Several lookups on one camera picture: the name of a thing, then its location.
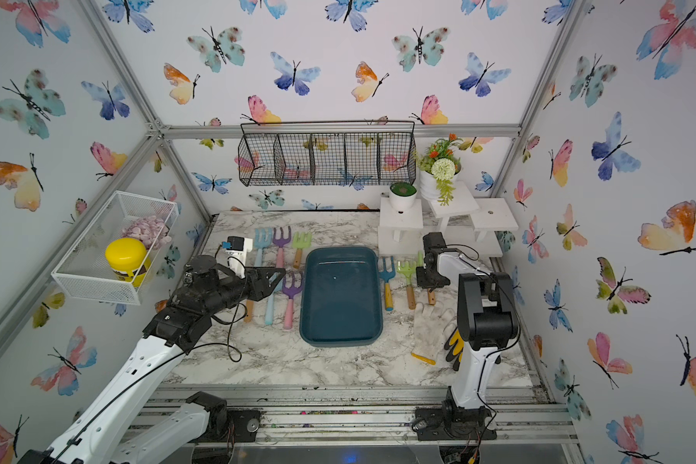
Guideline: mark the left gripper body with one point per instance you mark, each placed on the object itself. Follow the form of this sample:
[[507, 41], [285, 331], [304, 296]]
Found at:
[[233, 292]]

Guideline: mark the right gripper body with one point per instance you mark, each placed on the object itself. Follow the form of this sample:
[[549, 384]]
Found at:
[[424, 279]]

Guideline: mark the green rake wooden handle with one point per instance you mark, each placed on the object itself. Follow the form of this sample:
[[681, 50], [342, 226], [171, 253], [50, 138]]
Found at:
[[408, 270]]

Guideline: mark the teal fork yellow handle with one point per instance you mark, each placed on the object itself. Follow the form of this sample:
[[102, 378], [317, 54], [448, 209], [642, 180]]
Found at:
[[387, 271]]

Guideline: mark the light blue rake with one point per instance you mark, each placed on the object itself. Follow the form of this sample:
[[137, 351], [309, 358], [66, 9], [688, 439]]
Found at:
[[270, 309]]

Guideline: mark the purple rake pink handle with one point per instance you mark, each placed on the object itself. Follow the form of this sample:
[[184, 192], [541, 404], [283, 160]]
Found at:
[[281, 238]]

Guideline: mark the purple tool pink handle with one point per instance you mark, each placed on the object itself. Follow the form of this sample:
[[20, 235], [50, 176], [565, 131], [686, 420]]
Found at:
[[293, 285]]

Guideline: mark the teal plastic storage box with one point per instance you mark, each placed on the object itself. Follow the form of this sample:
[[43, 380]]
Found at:
[[341, 302]]

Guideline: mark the green wide fork wooden handle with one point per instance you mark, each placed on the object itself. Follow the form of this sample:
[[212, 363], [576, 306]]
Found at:
[[300, 242]]

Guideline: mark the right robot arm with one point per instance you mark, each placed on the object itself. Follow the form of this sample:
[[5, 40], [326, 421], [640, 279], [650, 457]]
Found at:
[[487, 325]]

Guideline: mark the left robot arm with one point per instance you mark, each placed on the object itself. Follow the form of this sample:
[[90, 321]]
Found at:
[[97, 435]]

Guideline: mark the yellow black work glove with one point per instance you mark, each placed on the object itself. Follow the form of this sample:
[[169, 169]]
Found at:
[[435, 334]]

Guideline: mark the white tiered display stand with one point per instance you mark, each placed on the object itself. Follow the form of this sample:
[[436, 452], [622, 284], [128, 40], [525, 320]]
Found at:
[[469, 221]]

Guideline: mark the pink flower bundle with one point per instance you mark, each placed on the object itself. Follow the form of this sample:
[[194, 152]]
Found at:
[[151, 231]]

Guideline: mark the yellow lidded jar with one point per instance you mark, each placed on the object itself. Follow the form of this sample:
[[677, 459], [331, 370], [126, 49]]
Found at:
[[129, 260]]

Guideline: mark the yellow marker on table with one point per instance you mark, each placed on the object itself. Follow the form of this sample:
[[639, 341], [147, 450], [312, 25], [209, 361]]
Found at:
[[428, 361]]

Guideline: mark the small white pot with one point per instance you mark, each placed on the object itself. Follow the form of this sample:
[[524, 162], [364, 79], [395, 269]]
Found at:
[[402, 196]]

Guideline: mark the white pot with flowers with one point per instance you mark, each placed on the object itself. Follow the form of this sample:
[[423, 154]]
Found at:
[[439, 167]]

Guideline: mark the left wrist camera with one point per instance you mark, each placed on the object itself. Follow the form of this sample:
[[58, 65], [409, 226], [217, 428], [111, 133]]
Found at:
[[235, 250]]

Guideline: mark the white wire wall basket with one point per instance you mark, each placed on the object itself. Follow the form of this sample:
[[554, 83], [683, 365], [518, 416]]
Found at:
[[84, 273]]

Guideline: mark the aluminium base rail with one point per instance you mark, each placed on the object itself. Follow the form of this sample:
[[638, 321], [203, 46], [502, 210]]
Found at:
[[335, 415]]

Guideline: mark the black wire wall basket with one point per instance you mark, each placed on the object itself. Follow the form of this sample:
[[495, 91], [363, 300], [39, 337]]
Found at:
[[353, 154]]

